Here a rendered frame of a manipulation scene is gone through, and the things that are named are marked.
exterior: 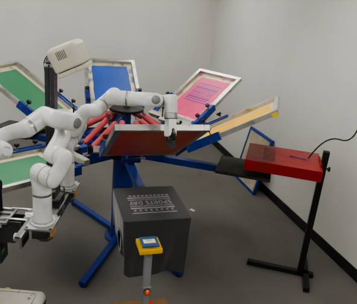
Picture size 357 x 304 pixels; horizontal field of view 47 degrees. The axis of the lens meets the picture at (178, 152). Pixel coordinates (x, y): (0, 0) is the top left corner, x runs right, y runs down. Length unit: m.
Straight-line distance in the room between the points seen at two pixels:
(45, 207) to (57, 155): 0.28
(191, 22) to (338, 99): 3.59
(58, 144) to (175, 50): 5.26
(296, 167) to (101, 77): 2.43
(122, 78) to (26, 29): 2.49
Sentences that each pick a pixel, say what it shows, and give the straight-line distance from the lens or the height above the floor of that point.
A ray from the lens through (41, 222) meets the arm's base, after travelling 2.20.
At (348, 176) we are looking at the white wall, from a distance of 4.18.
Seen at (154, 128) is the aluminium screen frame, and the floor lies 1.54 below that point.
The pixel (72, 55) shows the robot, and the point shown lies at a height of 1.97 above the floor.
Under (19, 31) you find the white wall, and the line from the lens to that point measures 6.90.
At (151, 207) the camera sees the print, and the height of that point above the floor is 0.95.
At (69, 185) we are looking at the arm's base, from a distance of 2.58.
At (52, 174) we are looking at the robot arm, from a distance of 2.03.
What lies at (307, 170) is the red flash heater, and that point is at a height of 1.10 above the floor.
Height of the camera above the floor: 2.25
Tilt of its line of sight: 20 degrees down
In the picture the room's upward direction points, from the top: 5 degrees clockwise
